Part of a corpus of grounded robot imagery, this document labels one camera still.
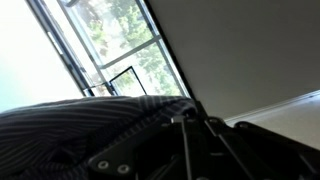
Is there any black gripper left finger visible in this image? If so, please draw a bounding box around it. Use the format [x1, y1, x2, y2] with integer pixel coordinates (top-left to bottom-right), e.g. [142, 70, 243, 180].
[87, 109, 215, 180]

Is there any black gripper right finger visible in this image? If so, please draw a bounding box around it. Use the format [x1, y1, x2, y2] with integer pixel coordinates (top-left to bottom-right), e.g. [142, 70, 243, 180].
[195, 101, 320, 180]

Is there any blue striped shirt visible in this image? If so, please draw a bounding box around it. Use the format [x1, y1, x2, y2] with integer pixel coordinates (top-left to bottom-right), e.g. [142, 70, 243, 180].
[0, 94, 200, 180]

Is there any window with dark frame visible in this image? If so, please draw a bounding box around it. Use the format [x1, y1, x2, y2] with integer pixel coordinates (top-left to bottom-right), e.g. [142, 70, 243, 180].
[25, 0, 196, 100]

